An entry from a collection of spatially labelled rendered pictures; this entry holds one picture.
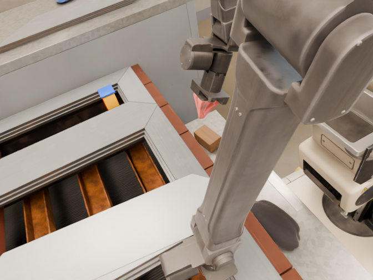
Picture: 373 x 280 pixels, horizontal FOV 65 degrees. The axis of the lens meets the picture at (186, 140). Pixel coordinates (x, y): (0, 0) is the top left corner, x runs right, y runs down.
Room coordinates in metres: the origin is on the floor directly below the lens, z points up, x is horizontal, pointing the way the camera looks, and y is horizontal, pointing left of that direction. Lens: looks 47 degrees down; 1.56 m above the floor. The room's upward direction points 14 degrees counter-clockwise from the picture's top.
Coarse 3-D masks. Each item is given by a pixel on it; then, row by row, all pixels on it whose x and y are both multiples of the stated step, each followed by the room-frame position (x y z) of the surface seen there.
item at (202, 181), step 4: (196, 176) 0.51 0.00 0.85; (200, 176) 0.51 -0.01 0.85; (196, 180) 0.50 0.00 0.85; (200, 180) 0.50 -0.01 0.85; (204, 180) 0.49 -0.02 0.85; (208, 180) 0.49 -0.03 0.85; (200, 184) 0.48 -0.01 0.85; (204, 184) 0.48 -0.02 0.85; (200, 188) 0.47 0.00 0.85; (204, 188) 0.47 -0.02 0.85; (204, 192) 0.45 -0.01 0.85; (204, 196) 0.44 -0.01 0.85
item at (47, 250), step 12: (36, 240) 0.44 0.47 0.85; (48, 240) 0.43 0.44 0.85; (60, 240) 0.42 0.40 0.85; (36, 252) 0.40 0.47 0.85; (48, 252) 0.39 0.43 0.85; (60, 252) 0.39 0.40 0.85; (36, 264) 0.37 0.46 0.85; (48, 264) 0.36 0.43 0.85; (60, 264) 0.35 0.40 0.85; (36, 276) 0.34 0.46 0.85; (48, 276) 0.33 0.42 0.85; (60, 276) 0.32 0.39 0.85
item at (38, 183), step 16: (96, 96) 1.06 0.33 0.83; (64, 112) 1.02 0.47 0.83; (16, 128) 0.98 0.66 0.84; (32, 128) 0.98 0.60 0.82; (144, 128) 0.78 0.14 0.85; (112, 144) 0.74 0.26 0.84; (128, 144) 0.74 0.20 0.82; (80, 160) 0.71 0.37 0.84; (96, 160) 0.71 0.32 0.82; (160, 160) 0.62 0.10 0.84; (48, 176) 0.68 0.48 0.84; (64, 176) 0.68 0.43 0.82; (16, 192) 0.64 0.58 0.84; (112, 272) 0.30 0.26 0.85; (128, 272) 0.29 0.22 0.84; (144, 272) 0.29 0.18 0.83
